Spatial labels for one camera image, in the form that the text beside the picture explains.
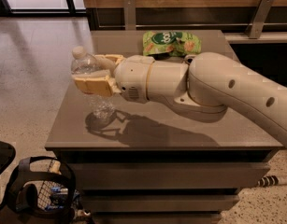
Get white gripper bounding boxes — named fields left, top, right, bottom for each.
left=74, top=54, right=155, bottom=104

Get clear plastic water bottle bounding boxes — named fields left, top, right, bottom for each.
left=71, top=46, right=114, bottom=120

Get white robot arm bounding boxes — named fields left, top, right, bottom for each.
left=72, top=52, right=287, bottom=148

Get green chip bag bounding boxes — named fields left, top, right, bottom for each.
left=143, top=31, right=201, bottom=57

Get gold soda can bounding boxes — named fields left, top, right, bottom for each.
left=184, top=54, right=195, bottom=64

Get grey drawer cabinet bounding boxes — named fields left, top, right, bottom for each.
left=44, top=29, right=284, bottom=224

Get black chair seat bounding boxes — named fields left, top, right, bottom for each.
left=0, top=141, right=16, bottom=174

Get striped pole on floor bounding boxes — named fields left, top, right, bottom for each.
left=257, top=175, right=287, bottom=187

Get left metal bracket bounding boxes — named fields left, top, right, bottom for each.
left=123, top=0, right=136, bottom=31

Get metal bracket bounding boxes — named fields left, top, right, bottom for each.
left=123, top=0, right=136, bottom=31
left=245, top=0, right=274, bottom=39

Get black wire mesh basket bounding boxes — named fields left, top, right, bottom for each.
left=4, top=156, right=89, bottom=224

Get right metal bracket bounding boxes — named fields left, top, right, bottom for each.
left=245, top=0, right=274, bottom=39

